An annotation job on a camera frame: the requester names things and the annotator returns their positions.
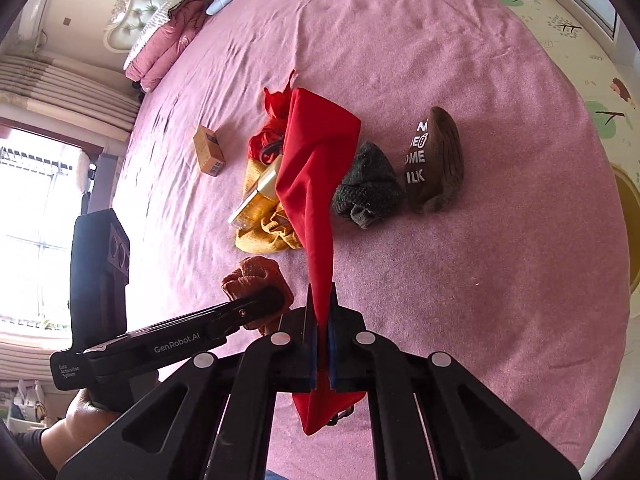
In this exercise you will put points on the beige curtain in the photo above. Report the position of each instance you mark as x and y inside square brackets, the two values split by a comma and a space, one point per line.
[60, 90]

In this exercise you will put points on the dark grey knit hat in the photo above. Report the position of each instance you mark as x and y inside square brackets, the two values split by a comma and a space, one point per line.
[367, 185]

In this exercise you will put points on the folded pink quilt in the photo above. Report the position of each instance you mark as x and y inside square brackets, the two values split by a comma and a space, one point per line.
[165, 45]

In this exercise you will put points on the rust orange cloth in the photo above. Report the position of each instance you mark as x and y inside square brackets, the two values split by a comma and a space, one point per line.
[255, 275]

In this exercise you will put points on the printed play mat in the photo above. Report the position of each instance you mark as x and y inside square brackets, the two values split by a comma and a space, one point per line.
[565, 50]

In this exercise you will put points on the pink bed blanket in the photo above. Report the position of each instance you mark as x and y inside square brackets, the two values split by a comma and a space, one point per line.
[450, 285]

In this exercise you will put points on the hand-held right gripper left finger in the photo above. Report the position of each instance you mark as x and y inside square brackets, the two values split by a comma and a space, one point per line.
[311, 350]

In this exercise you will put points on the window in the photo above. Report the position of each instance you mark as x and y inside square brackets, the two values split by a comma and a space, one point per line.
[35, 220]

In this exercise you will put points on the mustard yellow cloth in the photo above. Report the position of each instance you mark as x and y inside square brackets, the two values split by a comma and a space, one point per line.
[265, 237]

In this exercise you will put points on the red cloth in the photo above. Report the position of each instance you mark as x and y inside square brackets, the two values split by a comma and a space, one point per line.
[315, 160]

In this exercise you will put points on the small brown cardboard box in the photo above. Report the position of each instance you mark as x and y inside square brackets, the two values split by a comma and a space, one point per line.
[209, 150]

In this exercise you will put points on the gold box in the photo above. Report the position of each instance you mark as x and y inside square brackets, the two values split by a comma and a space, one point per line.
[257, 200]

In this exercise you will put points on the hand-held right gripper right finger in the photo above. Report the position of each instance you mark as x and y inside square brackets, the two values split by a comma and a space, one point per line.
[333, 355]

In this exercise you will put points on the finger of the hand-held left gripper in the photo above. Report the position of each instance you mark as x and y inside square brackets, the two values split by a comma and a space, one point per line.
[250, 312]

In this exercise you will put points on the person's left hand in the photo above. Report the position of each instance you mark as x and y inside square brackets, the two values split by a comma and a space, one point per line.
[85, 417]

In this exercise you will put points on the brown cloth with white print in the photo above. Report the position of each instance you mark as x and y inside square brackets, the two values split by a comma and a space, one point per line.
[440, 160]

